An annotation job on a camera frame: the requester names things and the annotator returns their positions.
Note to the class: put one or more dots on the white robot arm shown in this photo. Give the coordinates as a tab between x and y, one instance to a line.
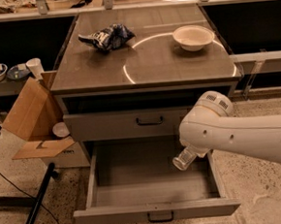
209	125

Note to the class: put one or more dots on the grey drawer cabinet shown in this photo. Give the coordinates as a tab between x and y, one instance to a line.
151	71

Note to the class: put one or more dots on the closed top drawer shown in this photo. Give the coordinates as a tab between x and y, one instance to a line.
100	126

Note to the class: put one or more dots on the open middle drawer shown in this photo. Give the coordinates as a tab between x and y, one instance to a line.
129	178

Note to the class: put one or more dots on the blue crumpled chip bag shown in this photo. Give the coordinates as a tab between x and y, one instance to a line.
109	38

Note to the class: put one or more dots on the small white bowl in box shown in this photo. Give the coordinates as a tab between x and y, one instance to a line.
60	130

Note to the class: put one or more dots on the white paper bowl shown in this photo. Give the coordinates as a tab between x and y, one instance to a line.
192	37

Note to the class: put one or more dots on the black stand leg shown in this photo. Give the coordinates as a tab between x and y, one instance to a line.
37	201

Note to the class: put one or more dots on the brown cardboard box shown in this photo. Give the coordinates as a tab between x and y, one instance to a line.
32	118

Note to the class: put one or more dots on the white cup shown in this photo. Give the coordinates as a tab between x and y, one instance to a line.
35	66

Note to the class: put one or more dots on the blue patterned bowl right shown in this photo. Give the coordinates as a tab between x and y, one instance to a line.
18	72

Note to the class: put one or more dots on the black top drawer handle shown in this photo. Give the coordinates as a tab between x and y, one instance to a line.
155	121

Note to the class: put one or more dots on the black drawer handle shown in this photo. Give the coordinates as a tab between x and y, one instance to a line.
160	217
155	121

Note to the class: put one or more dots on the black middle drawer handle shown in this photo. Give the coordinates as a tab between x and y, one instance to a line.
160	217

